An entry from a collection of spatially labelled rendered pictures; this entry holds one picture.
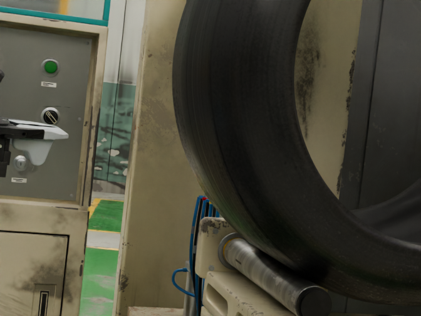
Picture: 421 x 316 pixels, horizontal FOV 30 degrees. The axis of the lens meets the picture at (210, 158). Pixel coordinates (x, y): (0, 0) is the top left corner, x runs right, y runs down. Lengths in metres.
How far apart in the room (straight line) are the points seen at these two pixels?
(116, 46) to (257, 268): 9.09
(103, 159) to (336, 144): 8.85
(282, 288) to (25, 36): 0.85
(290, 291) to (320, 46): 0.50
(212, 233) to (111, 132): 8.86
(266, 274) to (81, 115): 0.70
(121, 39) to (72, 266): 8.58
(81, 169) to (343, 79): 0.60
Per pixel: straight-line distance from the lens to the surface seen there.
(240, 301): 1.11
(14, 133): 1.19
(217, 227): 1.27
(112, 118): 10.10
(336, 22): 1.35
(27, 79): 1.64
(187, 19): 1.08
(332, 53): 1.35
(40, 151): 1.23
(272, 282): 1.05
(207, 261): 1.28
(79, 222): 1.62
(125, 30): 10.22
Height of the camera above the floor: 1.11
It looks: 3 degrees down
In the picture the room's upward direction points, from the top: 6 degrees clockwise
